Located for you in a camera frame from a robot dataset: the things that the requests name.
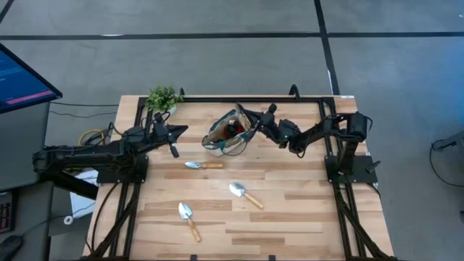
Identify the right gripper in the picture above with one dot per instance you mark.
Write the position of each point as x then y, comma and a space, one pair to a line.
288, 132

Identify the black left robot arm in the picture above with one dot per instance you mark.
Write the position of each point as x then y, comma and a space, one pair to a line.
90, 154

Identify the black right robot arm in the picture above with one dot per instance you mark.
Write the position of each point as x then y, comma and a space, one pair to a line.
357, 125

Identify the black keyboard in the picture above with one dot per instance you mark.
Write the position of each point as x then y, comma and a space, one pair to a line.
5, 214

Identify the red black garden glove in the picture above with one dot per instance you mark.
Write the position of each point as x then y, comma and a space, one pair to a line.
232, 133

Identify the black aluminium table frame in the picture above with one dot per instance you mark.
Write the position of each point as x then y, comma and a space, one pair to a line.
217, 99

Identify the white tape roll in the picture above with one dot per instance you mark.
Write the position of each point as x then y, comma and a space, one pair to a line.
68, 220

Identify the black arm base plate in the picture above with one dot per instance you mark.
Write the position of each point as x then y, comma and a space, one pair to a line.
108, 177
362, 177

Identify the grey metal stand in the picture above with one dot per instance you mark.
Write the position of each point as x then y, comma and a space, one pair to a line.
451, 141

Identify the cream green gardening bag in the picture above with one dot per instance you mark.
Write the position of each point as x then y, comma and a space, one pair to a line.
226, 148

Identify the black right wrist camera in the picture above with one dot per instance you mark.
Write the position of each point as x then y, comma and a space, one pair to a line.
272, 108

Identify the yellow plastic object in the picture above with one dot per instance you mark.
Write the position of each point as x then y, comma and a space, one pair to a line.
74, 169

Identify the green plant white pot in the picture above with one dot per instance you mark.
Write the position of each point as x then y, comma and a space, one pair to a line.
161, 98

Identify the white paper sheet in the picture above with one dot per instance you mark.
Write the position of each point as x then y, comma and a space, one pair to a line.
81, 203

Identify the black computer mouse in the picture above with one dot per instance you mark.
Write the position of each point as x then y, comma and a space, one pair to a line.
9, 246

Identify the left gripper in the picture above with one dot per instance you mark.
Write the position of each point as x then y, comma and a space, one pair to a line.
161, 133

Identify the computer monitor blue screen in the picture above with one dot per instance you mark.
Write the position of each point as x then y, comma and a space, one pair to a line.
21, 79

